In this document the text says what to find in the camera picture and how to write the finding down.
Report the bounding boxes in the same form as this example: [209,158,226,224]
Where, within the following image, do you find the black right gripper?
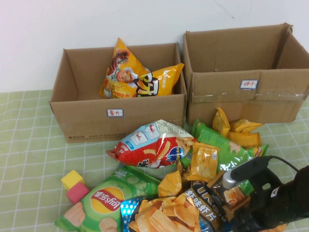
[224,177,284,232]

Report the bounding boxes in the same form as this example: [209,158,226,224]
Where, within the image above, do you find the small black chip packet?
[207,170,251,211]

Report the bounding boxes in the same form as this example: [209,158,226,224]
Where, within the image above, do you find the red shrimp stick bag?
[106,119,197,170]

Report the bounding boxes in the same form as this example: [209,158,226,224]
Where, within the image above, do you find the small orange snack packet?
[267,223,288,232]

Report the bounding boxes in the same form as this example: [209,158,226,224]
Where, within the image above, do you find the small yellow snack packet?
[158,170,183,198]
[226,131,263,149]
[229,119,264,133]
[212,107,231,138]

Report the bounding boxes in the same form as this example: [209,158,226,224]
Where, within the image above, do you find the small golden snack packet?
[175,159,191,181]

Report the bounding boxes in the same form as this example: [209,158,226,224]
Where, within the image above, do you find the blue black shrimp chip bag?
[120,180,232,232]

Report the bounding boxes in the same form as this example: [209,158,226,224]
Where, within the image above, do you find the yellow cracker packet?
[186,141,222,182]

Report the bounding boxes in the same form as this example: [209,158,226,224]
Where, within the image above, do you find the light green Lay's bag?
[192,118,270,201]

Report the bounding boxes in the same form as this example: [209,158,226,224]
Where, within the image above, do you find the taped cardboard box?
[182,22,309,126]

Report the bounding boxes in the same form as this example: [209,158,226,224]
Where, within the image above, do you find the green cucumber Lay's bag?
[54,165,162,232]

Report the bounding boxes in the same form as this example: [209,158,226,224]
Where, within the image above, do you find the white label on taped box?
[240,79,259,89]

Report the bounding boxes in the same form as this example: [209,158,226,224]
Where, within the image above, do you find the pink foam cube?
[66,182,90,206]

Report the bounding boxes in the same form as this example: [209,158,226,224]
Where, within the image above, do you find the white label on F2 box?
[107,108,124,118]

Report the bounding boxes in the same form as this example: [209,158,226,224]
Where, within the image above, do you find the cardboard box with F2 print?
[49,42,188,144]

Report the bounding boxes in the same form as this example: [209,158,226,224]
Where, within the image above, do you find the yellow foam cube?
[61,170,85,191]

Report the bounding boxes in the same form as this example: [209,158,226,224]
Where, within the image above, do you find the yellow chip bag with chef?
[98,37,152,99]

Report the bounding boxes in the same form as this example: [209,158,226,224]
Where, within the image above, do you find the green checked tablecloth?
[0,89,309,232]

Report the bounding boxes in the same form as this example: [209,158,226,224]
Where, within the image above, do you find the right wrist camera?
[222,156,270,191]

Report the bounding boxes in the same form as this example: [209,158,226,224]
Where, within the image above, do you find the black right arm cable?
[267,155,300,173]

